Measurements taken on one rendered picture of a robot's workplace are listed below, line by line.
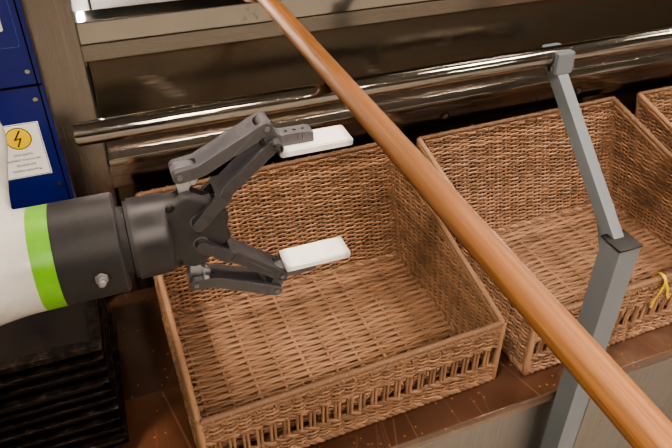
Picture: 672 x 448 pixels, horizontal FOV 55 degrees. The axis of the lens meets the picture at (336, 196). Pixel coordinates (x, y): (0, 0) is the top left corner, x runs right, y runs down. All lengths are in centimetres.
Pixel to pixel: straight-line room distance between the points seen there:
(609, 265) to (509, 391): 35
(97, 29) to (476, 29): 77
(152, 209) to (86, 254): 7
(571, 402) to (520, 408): 9
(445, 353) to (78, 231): 74
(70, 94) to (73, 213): 67
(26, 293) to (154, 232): 11
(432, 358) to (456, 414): 13
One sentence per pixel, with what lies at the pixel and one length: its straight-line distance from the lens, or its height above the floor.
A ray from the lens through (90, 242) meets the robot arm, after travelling 58.
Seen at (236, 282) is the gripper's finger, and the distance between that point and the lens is 66.
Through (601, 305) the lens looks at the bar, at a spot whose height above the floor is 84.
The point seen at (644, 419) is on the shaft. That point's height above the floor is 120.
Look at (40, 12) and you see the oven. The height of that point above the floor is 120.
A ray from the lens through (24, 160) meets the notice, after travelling 127.
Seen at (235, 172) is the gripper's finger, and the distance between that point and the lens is 59.
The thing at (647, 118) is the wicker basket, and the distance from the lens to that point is 179.
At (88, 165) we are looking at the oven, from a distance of 131.
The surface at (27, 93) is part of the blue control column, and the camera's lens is 121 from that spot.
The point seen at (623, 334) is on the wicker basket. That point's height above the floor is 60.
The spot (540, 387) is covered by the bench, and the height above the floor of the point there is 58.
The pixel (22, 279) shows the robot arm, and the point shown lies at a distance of 59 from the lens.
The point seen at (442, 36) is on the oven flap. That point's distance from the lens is 143.
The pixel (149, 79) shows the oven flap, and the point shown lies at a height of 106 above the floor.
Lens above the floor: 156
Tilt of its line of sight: 35 degrees down
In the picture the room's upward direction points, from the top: straight up
